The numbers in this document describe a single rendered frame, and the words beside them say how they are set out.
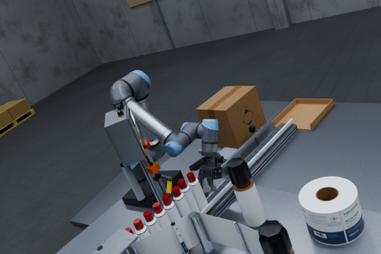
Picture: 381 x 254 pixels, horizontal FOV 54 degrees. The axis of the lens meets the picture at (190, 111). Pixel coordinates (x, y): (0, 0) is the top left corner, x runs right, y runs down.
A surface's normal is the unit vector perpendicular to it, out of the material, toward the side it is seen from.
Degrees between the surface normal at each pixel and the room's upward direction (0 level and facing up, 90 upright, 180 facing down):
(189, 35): 90
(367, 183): 0
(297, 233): 0
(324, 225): 90
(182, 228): 90
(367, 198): 0
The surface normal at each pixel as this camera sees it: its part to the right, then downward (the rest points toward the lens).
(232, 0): -0.51, 0.50
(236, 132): 0.68, 0.04
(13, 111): 0.84, -0.11
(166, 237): 0.29, 0.27
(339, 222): 0.02, 0.38
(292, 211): -0.34, -0.87
